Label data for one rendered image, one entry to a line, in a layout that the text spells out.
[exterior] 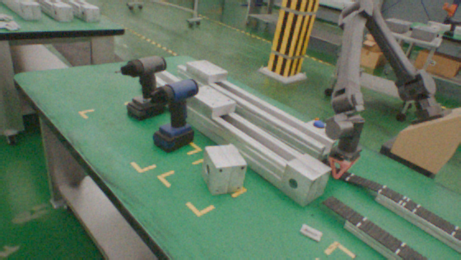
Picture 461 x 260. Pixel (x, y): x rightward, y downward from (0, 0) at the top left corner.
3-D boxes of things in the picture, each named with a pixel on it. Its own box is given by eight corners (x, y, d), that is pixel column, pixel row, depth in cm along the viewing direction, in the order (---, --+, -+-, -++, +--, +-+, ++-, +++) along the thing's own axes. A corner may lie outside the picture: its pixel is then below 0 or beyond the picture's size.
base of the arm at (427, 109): (453, 111, 123) (421, 119, 133) (444, 91, 123) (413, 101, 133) (443, 117, 118) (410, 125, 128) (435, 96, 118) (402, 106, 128)
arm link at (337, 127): (360, 91, 97) (337, 100, 104) (336, 95, 91) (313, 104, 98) (373, 129, 96) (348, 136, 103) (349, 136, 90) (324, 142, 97)
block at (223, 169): (249, 190, 93) (255, 163, 88) (211, 195, 88) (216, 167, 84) (235, 169, 101) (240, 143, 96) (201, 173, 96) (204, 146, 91)
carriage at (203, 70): (225, 85, 145) (228, 71, 141) (207, 90, 138) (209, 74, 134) (203, 73, 154) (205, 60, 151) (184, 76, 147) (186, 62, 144)
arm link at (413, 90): (436, 98, 124) (421, 103, 129) (426, 73, 124) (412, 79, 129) (426, 104, 119) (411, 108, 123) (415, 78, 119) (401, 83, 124)
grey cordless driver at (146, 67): (166, 113, 126) (169, 58, 115) (123, 127, 112) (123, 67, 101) (153, 105, 130) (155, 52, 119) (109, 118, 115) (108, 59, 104)
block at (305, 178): (326, 191, 98) (336, 165, 93) (303, 206, 90) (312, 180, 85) (302, 175, 103) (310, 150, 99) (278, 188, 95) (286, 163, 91)
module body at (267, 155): (298, 178, 102) (305, 155, 98) (278, 188, 95) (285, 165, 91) (160, 85, 148) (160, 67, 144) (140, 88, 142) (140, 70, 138)
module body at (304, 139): (329, 160, 114) (337, 140, 110) (314, 169, 108) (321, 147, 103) (193, 80, 161) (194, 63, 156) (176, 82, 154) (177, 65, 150)
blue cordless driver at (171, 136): (196, 141, 111) (203, 82, 100) (151, 162, 97) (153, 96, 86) (180, 132, 115) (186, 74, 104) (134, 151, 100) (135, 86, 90)
